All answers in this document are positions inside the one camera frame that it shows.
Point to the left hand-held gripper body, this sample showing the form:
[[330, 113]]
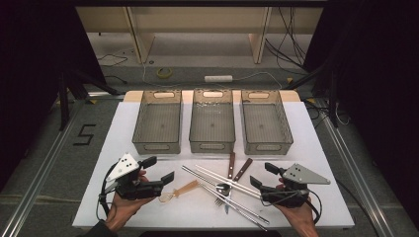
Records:
[[123, 168]]

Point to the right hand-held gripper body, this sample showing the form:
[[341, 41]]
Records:
[[301, 176]]

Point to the silver metal chopstick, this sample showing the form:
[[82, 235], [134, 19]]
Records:
[[257, 223], [247, 211]]

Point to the clear grey plastic bin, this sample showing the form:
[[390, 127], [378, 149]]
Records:
[[158, 125], [212, 125], [265, 126]]

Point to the person's left hand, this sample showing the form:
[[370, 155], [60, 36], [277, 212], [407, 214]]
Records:
[[123, 212]]

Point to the person's right hand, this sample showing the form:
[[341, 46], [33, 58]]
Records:
[[301, 220]]

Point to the white table board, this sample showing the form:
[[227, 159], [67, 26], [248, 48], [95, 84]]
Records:
[[184, 215]]

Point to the black tripod stand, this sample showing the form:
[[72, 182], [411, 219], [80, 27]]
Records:
[[333, 98], [63, 98]]

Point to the yellow tape roll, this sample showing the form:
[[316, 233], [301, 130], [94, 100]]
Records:
[[158, 73]]

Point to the white power strip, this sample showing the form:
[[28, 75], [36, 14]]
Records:
[[218, 78]]

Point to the black curtain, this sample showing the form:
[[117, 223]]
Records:
[[29, 65], [378, 82]]

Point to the beige wooden shelf unit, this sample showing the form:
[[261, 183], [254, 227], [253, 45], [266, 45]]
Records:
[[197, 19]]

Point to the aluminium floor rail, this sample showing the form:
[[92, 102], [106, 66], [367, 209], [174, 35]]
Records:
[[362, 187], [33, 187]]

